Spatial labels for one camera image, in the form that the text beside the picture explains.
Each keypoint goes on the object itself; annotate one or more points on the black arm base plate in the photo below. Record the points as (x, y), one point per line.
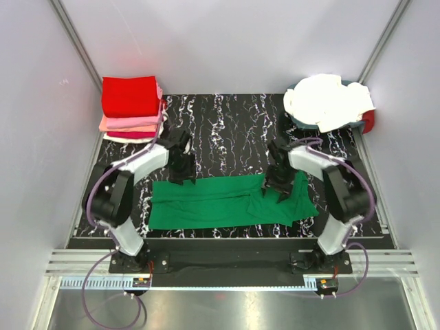
(227, 262)

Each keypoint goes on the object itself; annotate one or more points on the left small circuit board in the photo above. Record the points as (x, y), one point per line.
(142, 282)

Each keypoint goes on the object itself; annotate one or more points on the aluminium front rail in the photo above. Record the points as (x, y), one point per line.
(90, 268)

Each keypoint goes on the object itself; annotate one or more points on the left aluminium frame post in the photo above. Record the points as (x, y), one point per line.
(74, 37)

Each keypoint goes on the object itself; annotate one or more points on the right small circuit board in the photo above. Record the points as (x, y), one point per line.
(328, 283)

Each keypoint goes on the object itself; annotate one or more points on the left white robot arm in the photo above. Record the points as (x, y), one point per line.
(108, 198)

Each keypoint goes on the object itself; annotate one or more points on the crumpled white t shirt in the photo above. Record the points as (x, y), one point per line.
(322, 99)

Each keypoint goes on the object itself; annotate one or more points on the black marbled table mat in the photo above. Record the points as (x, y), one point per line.
(230, 135)

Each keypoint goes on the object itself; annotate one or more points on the folded pink t shirt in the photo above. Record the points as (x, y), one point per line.
(159, 93)

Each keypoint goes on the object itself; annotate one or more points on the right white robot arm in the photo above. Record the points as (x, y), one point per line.
(350, 198)

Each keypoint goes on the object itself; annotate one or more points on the right aluminium frame post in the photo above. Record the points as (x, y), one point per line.
(384, 38)

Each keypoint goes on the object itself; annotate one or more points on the folded peach t shirt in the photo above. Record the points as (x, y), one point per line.
(140, 124)

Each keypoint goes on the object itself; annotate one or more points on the folded red t shirt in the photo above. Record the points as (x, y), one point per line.
(130, 97)

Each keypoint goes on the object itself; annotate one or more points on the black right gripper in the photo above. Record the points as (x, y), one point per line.
(285, 190)

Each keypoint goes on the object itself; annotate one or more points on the crumpled red t shirt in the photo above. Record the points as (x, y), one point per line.
(368, 118)

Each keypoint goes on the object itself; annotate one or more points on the green t shirt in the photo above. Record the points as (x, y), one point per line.
(223, 202)

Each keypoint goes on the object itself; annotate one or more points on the aluminium frame post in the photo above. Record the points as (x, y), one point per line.
(74, 37)
(384, 38)

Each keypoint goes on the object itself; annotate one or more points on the small circuit board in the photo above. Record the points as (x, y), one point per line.
(328, 283)
(142, 282)

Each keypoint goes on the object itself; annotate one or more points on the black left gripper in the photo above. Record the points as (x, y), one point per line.
(188, 174)

